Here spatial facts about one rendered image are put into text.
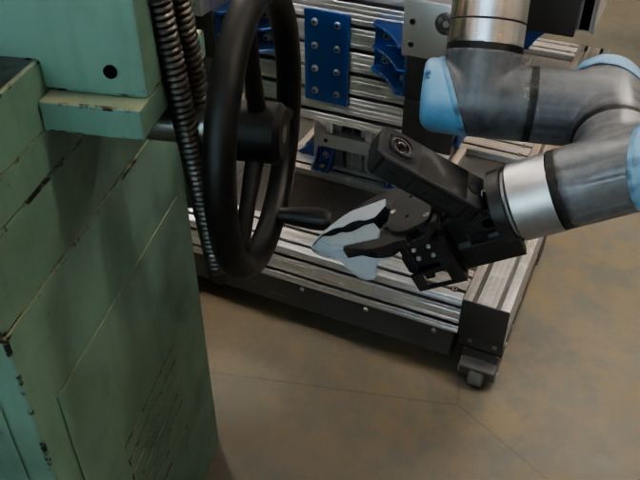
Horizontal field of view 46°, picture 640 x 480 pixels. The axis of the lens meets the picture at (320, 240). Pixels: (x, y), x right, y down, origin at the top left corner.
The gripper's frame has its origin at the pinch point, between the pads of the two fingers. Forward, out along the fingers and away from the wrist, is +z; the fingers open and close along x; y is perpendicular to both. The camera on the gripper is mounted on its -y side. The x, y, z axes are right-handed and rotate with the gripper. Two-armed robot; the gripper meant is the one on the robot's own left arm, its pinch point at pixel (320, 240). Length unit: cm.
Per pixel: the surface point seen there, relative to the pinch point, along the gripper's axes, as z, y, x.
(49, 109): 11.0, -26.5, -6.8
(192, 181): 7.6, -12.3, -1.4
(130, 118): 4.6, -22.7, -6.7
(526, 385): 6, 80, 42
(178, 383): 39.2, 22.4, 5.9
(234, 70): -6.8, -22.9, -6.7
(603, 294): -8, 90, 74
